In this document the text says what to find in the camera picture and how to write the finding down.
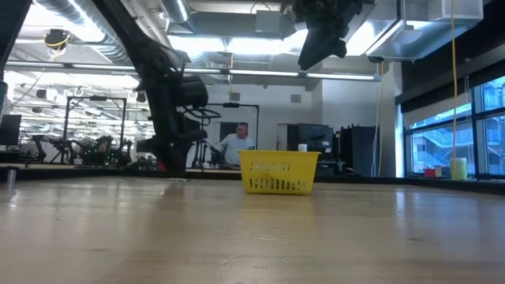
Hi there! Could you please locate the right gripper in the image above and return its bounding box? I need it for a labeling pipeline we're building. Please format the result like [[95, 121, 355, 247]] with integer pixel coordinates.
[[282, 0, 363, 71]]

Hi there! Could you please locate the black aluminium table frame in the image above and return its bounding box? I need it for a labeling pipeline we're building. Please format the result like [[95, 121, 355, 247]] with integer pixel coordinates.
[[0, 164, 505, 196]]

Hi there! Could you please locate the large window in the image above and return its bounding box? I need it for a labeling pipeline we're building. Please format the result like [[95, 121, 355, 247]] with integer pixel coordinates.
[[402, 74, 505, 178]]

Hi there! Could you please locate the fluorescent light strip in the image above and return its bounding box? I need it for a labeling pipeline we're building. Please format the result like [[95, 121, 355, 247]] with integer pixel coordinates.
[[70, 63, 138, 73], [305, 72, 382, 83], [181, 67, 223, 75], [228, 69, 300, 78], [4, 60, 66, 69]]

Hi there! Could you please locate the black cabinet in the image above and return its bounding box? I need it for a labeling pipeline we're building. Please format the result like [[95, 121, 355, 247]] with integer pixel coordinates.
[[286, 123, 336, 178]]

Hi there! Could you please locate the black ceiling device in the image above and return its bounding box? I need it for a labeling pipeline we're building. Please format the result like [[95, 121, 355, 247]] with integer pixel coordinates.
[[43, 28, 72, 52]]

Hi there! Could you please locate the black robot station frame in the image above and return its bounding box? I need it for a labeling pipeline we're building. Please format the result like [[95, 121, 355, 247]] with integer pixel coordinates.
[[60, 95, 128, 165], [200, 102, 260, 170]]

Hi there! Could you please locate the person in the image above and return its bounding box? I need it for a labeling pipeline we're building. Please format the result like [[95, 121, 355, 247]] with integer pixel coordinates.
[[218, 121, 256, 167], [83, 135, 120, 166]]

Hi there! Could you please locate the black camera cable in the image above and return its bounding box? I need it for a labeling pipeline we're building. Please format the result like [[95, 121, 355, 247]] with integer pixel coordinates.
[[184, 106, 223, 121]]

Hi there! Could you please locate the white ceiling air unit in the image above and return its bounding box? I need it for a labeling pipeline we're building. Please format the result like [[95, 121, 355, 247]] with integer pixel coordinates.
[[366, 0, 484, 63]]

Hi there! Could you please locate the yellow plastic basket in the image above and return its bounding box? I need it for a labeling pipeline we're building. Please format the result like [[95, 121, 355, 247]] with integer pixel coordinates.
[[238, 149, 322, 196]]

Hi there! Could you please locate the black partition panel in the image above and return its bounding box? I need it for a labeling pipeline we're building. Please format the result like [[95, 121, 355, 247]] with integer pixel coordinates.
[[339, 125, 380, 178]]

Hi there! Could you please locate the silver ventilation duct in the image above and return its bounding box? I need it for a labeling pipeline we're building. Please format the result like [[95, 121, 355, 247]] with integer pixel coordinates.
[[35, 0, 133, 67]]

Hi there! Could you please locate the black monitor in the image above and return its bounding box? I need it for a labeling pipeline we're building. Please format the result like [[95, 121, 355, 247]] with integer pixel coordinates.
[[0, 114, 22, 147]]

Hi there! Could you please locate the grey ceiling box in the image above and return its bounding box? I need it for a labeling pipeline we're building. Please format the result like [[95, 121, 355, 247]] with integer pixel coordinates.
[[254, 9, 282, 39]]

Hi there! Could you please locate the yellow-green cylinder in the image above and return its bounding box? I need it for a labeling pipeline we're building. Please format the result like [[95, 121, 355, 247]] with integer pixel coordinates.
[[449, 157, 469, 181]]

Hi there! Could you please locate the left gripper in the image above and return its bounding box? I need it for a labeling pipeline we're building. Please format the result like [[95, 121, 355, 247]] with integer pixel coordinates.
[[136, 116, 209, 174]]

